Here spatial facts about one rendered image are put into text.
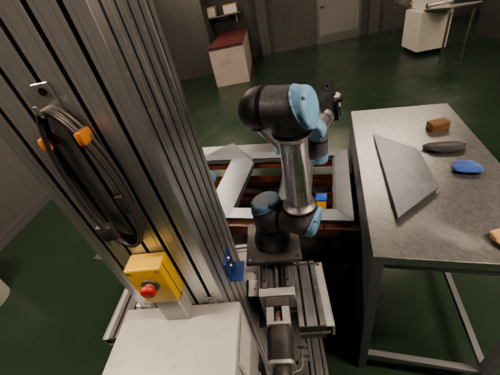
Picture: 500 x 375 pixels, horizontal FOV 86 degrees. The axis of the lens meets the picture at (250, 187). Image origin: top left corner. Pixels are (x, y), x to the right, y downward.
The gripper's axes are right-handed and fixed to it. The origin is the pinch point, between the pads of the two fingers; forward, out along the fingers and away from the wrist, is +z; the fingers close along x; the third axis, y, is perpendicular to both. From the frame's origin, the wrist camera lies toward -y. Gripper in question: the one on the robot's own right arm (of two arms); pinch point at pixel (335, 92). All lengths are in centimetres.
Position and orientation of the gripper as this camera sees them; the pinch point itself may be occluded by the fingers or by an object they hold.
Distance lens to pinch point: 132.9
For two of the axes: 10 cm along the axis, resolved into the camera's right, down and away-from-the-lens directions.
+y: 3.0, 8.0, 5.2
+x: 8.4, 0.4, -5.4
